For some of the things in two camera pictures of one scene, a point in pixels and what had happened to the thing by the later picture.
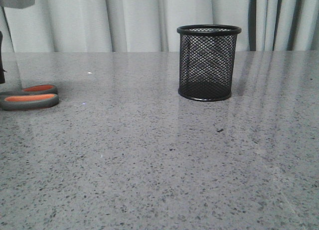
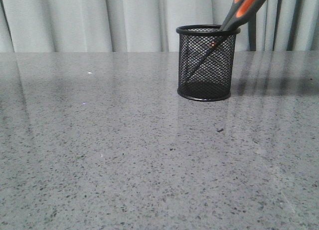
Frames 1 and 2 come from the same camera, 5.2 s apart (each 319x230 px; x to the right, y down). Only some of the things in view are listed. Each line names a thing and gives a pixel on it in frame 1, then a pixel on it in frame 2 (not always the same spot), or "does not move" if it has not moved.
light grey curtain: [147, 21] does not move
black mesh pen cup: [207, 59] does not move
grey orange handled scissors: [31, 97] to [244, 4]
